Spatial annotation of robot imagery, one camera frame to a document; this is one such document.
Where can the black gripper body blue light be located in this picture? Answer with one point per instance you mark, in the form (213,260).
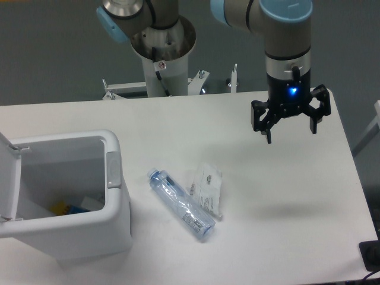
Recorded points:
(288,98)

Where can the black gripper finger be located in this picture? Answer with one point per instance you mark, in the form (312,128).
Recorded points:
(264,115)
(321,94)

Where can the clear printed plastic wrapper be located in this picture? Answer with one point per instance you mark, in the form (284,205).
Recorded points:
(205,188)

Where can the clear blue plastic bottle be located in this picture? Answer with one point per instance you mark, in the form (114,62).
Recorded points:
(198,222)

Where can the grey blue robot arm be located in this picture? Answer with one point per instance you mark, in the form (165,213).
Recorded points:
(284,25)

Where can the white paper trash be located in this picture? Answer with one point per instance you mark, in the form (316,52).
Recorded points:
(93,204)

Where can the blue trash item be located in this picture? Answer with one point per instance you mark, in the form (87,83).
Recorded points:
(71,209)

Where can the white open trash can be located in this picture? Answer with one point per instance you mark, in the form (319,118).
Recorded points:
(38,172)

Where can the yellow trash item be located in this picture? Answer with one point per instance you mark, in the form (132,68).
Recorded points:
(60,209)

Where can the white stand leg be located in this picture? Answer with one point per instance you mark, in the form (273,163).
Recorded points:
(368,134)

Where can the black device at edge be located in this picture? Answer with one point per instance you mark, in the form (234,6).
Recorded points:
(370,254)

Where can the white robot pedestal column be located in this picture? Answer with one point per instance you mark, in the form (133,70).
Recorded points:
(165,52)

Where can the white metal base frame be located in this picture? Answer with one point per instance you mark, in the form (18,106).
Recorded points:
(166,87)

